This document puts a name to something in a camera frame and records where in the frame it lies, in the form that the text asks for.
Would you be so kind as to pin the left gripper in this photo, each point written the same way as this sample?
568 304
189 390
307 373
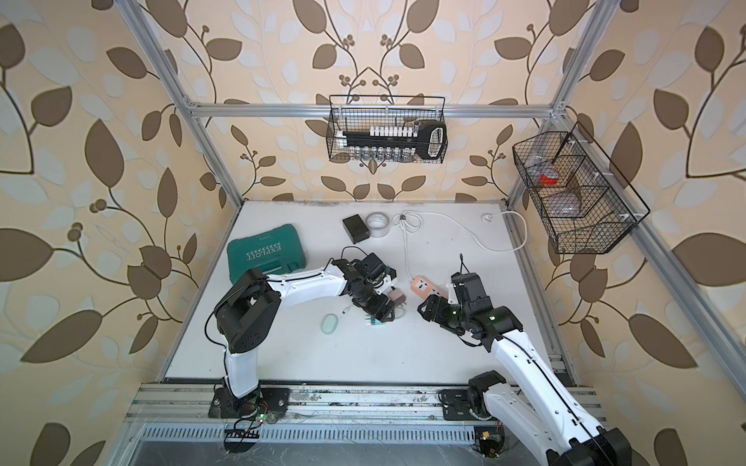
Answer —
377 311

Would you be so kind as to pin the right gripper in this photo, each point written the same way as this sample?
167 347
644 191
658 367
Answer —
435 311

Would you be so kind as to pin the teal charger plug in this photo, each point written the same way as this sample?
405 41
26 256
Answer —
370 321

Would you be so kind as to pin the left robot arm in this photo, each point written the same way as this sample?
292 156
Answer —
247 312

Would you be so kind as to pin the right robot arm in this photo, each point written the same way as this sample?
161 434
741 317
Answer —
527 398

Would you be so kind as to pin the orange power strip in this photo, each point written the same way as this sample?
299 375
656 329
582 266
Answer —
423 288

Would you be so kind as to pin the black box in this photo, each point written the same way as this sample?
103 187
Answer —
356 229

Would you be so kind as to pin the clear tape roll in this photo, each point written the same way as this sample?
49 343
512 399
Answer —
378 224

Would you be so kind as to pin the mint earbud case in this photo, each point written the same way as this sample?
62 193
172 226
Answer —
329 324

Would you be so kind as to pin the green tool case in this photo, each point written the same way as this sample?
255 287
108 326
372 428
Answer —
277 251

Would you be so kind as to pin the black white tool set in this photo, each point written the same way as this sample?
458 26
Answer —
426 141

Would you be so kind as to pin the red white item in basket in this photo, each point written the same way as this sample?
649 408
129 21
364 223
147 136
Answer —
547 175

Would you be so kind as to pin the back wire basket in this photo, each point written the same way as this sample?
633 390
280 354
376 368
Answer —
357 111

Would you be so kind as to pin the wire basket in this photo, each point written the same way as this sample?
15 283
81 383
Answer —
357 111
594 206

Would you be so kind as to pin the right wire basket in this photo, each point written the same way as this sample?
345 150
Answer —
594 206

